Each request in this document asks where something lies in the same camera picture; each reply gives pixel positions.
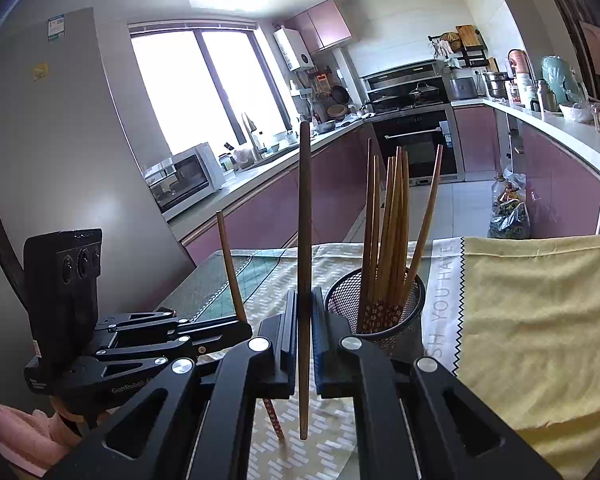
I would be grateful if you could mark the white bowl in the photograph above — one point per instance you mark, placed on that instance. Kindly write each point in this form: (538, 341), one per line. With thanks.
(576, 112)

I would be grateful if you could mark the pink kettle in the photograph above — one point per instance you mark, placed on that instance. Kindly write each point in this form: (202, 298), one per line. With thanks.
(517, 62)

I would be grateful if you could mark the white water heater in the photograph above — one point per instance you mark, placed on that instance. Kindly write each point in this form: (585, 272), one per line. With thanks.
(294, 49)

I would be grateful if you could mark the kitchen window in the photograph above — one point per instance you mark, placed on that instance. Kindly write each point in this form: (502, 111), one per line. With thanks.
(205, 90)

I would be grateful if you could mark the steel kitchen faucet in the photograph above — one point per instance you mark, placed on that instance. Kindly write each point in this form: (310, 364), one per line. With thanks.
(251, 132)

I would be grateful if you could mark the black steel range hood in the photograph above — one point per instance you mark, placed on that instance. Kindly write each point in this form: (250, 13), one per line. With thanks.
(405, 77)

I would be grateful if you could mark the black built-in oven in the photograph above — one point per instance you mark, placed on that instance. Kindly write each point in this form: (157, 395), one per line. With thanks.
(420, 142)

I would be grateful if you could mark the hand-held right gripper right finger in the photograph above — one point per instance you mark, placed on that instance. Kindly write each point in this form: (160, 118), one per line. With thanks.
(319, 350)

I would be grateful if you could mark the bunch of wooden chopsticks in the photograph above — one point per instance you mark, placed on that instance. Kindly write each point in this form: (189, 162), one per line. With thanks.
(390, 240)

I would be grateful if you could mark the pink upper cabinet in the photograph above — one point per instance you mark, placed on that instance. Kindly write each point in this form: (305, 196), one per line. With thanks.
(322, 25)

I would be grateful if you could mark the dark pot with lid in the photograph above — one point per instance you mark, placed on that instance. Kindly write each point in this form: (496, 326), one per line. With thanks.
(424, 91)

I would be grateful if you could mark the black wok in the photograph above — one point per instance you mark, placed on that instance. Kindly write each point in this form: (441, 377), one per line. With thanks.
(384, 105)

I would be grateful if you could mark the black mesh utensil holder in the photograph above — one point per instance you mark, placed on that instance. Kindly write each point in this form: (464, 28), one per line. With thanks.
(410, 310)

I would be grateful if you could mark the bags of vegetables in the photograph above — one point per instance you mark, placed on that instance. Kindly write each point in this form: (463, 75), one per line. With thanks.
(509, 210)

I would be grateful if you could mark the grey refrigerator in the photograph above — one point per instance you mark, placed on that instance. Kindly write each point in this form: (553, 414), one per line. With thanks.
(70, 150)

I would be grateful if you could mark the steel thermos flask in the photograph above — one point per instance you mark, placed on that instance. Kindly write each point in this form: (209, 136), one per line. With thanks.
(546, 96)

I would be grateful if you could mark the pink peninsula counter cabinet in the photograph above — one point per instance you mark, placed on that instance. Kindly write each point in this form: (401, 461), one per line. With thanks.
(555, 175)

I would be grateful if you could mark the stainless steel pot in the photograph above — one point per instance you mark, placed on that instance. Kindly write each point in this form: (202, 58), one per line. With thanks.
(495, 85)

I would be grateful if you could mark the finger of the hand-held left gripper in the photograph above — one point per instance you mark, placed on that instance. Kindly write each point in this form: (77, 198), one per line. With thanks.
(205, 337)
(140, 321)

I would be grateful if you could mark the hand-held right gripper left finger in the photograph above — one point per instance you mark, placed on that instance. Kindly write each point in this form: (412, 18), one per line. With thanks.
(287, 350)

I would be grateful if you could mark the wall rack with cutting boards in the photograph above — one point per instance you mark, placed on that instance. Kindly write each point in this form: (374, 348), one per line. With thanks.
(462, 45)

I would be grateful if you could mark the white microwave oven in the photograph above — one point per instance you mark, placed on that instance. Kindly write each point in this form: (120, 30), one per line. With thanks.
(185, 180)

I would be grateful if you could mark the pink sink counter cabinet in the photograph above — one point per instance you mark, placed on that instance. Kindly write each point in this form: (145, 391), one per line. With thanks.
(280, 195)

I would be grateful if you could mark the patterned green yellow tablecloth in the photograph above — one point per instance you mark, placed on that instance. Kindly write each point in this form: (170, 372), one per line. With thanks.
(530, 320)

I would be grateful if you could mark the wooden chopstick red patterned end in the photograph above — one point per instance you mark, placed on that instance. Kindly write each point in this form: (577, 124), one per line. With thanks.
(305, 220)
(230, 260)

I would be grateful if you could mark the green appliance under plastic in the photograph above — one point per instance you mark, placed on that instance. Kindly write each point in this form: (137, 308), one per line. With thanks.
(560, 80)

